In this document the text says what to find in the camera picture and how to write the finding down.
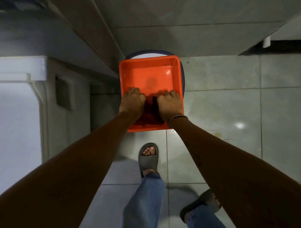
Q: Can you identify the person's right hand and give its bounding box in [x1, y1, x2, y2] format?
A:
[157, 90, 184, 122]

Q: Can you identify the person's left hand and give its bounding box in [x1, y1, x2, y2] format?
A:
[119, 87, 147, 118]

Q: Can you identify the dark red cloth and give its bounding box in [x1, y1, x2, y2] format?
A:
[134, 95, 165, 126]

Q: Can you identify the person's right forearm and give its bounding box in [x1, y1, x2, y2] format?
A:
[169, 116, 301, 228]

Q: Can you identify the person's left forearm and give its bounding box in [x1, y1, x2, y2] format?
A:
[0, 110, 141, 228]

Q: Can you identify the orange plastic basin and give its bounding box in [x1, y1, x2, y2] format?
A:
[119, 55, 185, 132]

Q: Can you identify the grey left slipper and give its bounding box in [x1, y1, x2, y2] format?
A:
[138, 142, 159, 178]

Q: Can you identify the grey slipper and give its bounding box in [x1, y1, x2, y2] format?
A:
[138, 142, 159, 178]
[180, 189, 222, 223]

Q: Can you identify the grey right slipper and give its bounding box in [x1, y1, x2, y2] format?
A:
[180, 189, 222, 223]

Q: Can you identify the person's left leg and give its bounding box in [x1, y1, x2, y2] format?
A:
[123, 169, 165, 228]

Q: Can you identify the person's leg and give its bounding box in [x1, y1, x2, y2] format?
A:
[123, 169, 165, 228]
[185, 204, 227, 228]

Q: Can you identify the white appliance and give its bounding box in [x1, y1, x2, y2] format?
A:
[0, 56, 91, 195]

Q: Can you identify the person's right leg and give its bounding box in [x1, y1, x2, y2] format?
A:
[185, 204, 227, 228]

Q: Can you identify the thin metal bracelet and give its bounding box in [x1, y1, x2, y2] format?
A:
[167, 115, 188, 128]

